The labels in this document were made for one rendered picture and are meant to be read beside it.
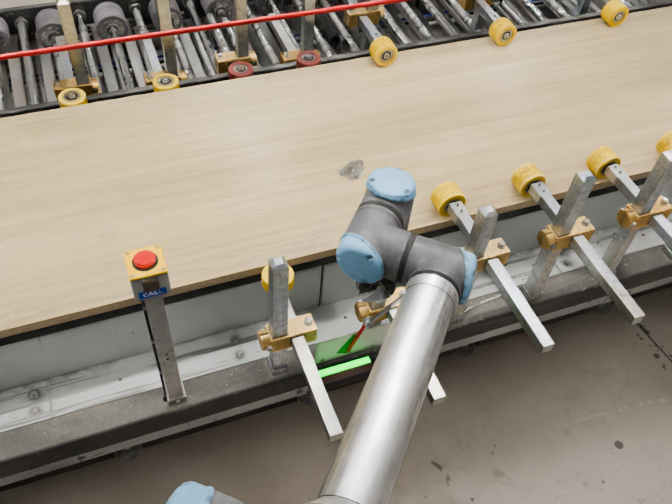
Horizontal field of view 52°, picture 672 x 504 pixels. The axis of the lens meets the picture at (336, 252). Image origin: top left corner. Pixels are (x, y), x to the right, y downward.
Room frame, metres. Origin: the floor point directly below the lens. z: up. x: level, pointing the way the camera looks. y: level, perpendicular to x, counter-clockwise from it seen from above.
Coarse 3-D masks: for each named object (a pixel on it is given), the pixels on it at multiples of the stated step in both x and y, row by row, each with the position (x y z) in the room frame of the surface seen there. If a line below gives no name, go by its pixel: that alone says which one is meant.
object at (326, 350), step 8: (368, 328) 0.97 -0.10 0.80; (376, 328) 0.98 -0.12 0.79; (384, 328) 0.99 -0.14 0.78; (344, 336) 0.95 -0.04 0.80; (360, 336) 0.96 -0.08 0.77; (368, 336) 0.97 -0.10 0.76; (376, 336) 0.98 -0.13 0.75; (384, 336) 0.99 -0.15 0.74; (320, 344) 0.92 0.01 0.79; (328, 344) 0.93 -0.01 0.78; (336, 344) 0.94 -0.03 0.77; (360, 344) 0.97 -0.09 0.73; (368, 344) 0.98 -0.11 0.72; (376, 344) 0.99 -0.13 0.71; (320, 352) 0.92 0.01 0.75; (328, 352) 0.93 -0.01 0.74; (336, 352) 0.94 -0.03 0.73; (352, 352) 0.96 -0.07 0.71; (320, 360) 0.92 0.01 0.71
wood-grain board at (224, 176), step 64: (448, 64) 1.99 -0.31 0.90; (512, 64) 2.03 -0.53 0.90; (576, 64) 2.07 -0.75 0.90; (640, 64) 2.11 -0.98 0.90; (0, 128) 1.45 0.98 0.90; (64, 128) 1.48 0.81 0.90; (128, 128) 1.51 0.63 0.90; (192, 128) 1.54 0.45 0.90; (256, 128) 1.57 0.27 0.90; (320, 128) 1.60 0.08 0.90; (384, 128) 1.63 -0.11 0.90; (448, 128) 1.66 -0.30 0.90; (512, 128) 1.69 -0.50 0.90; (576, 128) 1.72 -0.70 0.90; (640, 128) 1.75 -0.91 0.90; (0, 192) 1.21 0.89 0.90; (64, 192) 1.23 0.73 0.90; (128, 192) 1.26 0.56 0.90; (192, 192) 1.28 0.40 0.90; (256, 192) 1.31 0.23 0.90; (320, 192) 1.33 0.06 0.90; (512, 192) 1.41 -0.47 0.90; (0, 256) 1.00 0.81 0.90; (64, 256) 1.02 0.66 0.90; (192, 256) 1.06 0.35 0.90; (256, 256) 1.08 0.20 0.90; (320, 256) 1.12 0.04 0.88; (0, 320) 0.82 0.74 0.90; (64, 320) 0.85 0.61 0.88
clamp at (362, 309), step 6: (396, 288) 1.05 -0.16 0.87; (402, 288) 1.06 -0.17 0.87; (396, 294) 1.03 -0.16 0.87; (360, 300) 1.02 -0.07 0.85; (390, 300) 1.01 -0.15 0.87; (354, 306) 1.00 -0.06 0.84; (360, 306) 0.99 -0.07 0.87; (366, 306) 0.99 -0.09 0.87; (384, 306) 0.99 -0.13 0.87; (396, 306) 1.00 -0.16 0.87; (360, 312) 0.97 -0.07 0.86; (366, 312) 0.98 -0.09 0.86; (372, 312) 0.97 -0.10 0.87; (378, 312) 0.98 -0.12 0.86; (360, 318) 0.97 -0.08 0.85; (384, 318) 0.99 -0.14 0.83
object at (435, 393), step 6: (390, 312) 0.99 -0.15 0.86; (390, 318) 0.98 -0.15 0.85; (432, 378) 0.81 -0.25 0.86; (432, 384) 0.80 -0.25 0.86; (438, 384) 0.80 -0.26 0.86; (432, 390) 0.78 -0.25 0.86; (438, 390) 0.78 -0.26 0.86; (432, 396) 0.77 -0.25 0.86; (438, 396) 0.77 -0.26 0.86; (444, 396) 0.77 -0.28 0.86; (432, 402) 0.76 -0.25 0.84; (438, 402) 0.77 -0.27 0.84
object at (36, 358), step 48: (528, 240) 1.45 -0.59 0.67; (240, 288) 1.06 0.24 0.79; (336, 288) 1.18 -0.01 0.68; (48, 336) 0.86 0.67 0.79; (96, 336) 0.90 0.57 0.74; (144, 336) 0.95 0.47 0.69; (192, 336) 1.00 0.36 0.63; (480, 336) 1.44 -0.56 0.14; (0, 384) 0.80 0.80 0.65; (192, 432) 1.00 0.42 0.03; (0, 480) 0.73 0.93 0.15
